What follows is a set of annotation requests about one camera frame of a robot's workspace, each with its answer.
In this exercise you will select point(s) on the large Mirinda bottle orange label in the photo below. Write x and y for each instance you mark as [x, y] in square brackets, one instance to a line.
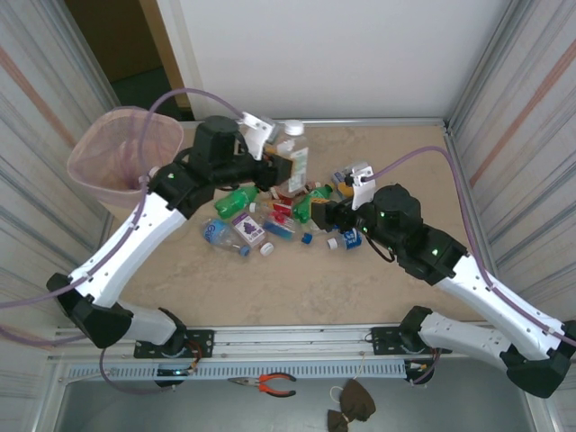
[294, 157]

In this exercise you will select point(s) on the green Sprite bottle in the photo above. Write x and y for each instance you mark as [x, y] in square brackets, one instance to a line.
[231, 201]
[306, 207]

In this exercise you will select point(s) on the copper Nescafe bottle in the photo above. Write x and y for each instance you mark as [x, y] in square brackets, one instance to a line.
[313, 184]

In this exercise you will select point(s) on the small crushed clear bottle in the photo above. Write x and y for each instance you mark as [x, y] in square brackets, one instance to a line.
[342, 175]

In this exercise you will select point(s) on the Pepsi bottle white cap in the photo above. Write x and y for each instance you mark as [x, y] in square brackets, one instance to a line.
[352, 238]

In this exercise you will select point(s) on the red label tea bottle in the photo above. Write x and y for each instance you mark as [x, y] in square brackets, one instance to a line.
[281, 209]

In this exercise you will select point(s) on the clear bottle red blue label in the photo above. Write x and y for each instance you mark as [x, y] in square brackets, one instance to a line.
[281, 230]

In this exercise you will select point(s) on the grape juice bottle purple label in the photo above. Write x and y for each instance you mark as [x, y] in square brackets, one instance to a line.
[246, 227]

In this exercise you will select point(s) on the clear water bottle blue label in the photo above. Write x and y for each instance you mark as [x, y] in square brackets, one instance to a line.
[213, 231]

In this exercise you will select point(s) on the aluminium table edge strip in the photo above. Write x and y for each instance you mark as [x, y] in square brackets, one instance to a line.
[360, 122]

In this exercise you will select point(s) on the pink mesh basket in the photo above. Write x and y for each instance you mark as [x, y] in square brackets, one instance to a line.
[108, 193]
[121, 148]

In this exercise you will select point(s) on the brown cloth pouch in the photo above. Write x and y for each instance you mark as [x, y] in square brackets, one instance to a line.
[355, 400]

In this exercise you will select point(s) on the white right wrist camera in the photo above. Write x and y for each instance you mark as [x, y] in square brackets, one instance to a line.
[362, 189]

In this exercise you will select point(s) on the wooden door frame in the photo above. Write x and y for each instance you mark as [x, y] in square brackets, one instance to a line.
[166, 54]

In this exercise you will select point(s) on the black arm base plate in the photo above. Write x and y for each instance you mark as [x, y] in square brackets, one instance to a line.
[382, 339]
[202, 342]

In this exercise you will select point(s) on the aluminium mounting rail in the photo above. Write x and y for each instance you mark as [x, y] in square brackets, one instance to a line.
[292, 342]

